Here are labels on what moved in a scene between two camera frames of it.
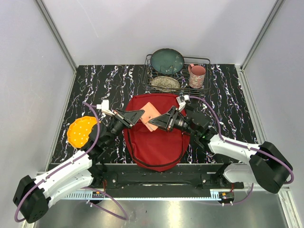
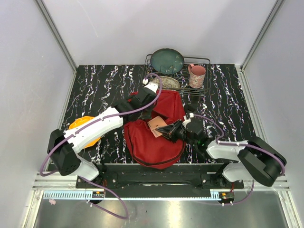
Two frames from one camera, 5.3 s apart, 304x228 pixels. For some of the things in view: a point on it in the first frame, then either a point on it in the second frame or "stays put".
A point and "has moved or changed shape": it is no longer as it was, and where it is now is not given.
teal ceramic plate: (167, 61) stays put
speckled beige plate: (165, 83) stays put
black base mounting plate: (185, 176) stays put
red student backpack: (160, 149) stays put
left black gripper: (128, 118) → (148, 115)
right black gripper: (167, 119) → (169, 132)
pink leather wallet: (150, 111) has moved or changed shape
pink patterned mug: (196, 76) stays put
